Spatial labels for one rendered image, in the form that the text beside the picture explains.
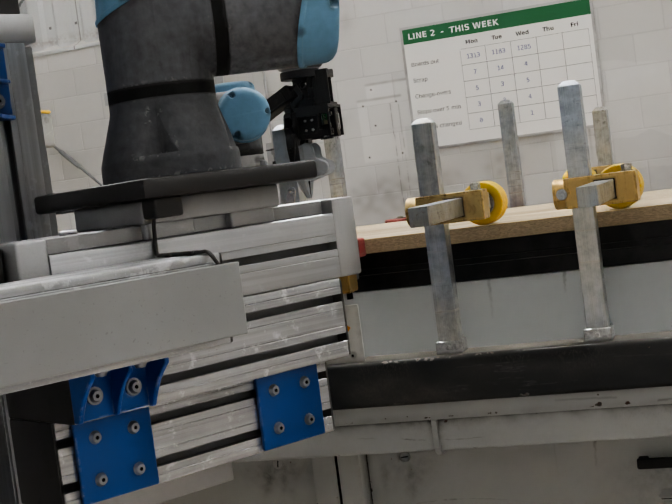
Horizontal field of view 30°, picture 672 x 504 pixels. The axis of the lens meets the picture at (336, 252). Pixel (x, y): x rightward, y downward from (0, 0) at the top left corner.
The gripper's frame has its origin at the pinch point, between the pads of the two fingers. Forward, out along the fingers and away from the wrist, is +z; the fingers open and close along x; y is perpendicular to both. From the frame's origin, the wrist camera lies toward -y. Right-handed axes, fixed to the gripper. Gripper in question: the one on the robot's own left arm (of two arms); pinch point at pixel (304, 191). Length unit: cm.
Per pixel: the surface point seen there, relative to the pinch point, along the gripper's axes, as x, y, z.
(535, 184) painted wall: 726, -78, 19
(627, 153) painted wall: 725, -9, 5
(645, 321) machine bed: 28, 51, 31
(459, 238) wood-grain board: 26.7, 19.4, 12.4
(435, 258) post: 6.1, 19.5, 14.1
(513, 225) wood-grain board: 26.7, 29.6, 11.2
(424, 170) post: 6.1, 19.6, -0.8
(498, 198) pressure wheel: 27.9, 27.3, 6.0
